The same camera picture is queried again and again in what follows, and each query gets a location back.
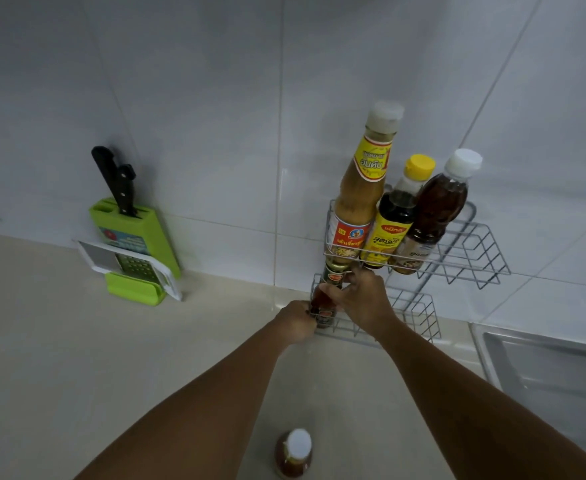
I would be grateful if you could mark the person's left hand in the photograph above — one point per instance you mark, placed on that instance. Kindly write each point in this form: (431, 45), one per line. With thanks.
(297, 322)

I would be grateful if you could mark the person's right hand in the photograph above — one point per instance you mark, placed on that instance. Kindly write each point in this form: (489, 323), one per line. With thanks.
(368, 299)

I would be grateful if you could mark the person's right thumb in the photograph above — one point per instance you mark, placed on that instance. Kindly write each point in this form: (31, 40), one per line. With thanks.
(334, 290)

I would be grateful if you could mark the person's left fingers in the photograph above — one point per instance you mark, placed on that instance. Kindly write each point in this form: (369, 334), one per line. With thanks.
(307, 310)

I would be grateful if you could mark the dark sauce bottle red label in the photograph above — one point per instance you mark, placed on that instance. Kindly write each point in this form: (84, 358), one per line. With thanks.
(327, 294)

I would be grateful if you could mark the person's right forearm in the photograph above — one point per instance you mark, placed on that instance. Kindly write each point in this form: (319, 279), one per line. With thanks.
(478, 414)

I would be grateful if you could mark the person's left forearm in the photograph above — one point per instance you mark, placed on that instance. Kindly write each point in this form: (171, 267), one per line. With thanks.
(193, 412)

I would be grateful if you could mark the yellow-capped dark sauce bottle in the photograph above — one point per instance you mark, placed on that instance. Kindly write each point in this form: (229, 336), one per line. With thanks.
(395, 217)

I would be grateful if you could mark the tall tan sauce bottle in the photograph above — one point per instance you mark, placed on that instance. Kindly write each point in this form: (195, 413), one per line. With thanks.
(360, 187)

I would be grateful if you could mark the white-capped brown sauce bottle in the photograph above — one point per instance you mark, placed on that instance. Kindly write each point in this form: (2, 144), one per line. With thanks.
(435, 209)

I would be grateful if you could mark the small white-capped amber bottle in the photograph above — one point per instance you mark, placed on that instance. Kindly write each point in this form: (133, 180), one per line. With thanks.
(294, 453)

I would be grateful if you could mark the green knife block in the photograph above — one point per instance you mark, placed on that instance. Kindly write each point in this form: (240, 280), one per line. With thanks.
(137, 244)

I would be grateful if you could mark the white-framed metal grater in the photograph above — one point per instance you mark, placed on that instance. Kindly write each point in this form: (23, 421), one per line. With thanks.
(127, 267)

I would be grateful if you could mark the stainless steel sink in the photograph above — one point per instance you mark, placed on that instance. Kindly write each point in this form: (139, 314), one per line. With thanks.
(548, 379)

